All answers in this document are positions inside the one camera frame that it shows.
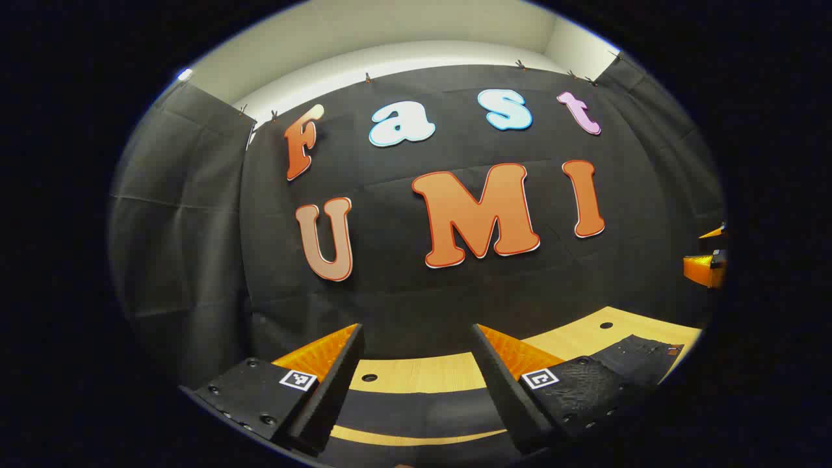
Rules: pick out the black backdrop cloth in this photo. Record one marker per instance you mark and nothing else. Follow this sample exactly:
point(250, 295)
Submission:
point(403, 292)

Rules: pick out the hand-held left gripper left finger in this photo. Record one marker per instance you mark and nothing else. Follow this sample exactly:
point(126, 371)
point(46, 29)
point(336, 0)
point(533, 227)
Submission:
point(335, 390)

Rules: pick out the dark blue jeans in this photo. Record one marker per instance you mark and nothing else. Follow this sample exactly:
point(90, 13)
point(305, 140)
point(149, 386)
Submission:
point(416, 409)

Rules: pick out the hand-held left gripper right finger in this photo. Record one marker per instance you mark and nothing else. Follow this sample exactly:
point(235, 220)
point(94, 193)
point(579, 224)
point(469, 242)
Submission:
point(504, 390)

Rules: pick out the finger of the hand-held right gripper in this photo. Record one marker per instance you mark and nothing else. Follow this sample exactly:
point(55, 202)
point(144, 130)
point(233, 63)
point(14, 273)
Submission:
point(714, 235)
point(705, 270)

